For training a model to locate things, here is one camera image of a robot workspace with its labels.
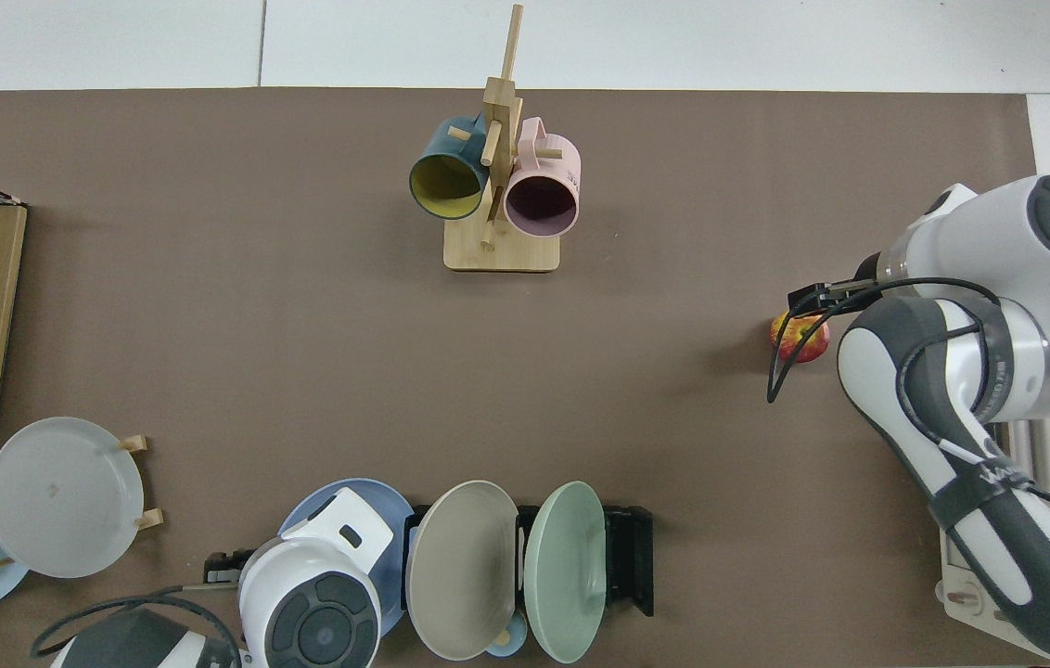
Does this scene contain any red yellow apple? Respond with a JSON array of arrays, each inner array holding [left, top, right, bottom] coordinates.
[[770, 311, 831, 365]]

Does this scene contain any wooden plate rack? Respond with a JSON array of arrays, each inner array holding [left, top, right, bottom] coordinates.
[[0, 434, 164, 569]]

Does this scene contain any grey plate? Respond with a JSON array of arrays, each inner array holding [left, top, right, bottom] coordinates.
[[0, 417, 145, 580]]

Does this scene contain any beige plate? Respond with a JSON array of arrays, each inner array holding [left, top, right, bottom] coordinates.
[[404, 480, 520, 662]]

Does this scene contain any black dish rack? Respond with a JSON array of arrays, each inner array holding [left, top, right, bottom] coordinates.
[[403, 504, 655, 618]]

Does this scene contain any green plate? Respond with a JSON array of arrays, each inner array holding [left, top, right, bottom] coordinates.
[[524, 481, 608, 664]]

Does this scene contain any brown table cloth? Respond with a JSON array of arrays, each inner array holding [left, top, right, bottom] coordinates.
[[0, 88, 1044, 668]]

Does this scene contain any pink cup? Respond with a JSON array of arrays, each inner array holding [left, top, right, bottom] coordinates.
[[503, 117, 582, 237]]

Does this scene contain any small blue round thing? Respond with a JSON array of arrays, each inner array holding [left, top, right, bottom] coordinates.
[[485, 612, 529, 658]]

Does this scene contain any wooden cup stand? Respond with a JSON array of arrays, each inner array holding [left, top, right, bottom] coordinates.
[[443, 3, 563, 273]]

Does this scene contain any pale toaster oven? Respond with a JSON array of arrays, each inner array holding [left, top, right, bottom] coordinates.
[[938, 311, 1050, 666]]

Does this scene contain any dark teal cup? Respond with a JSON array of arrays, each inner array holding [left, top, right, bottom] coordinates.
[[409, 114, 492, 221]]

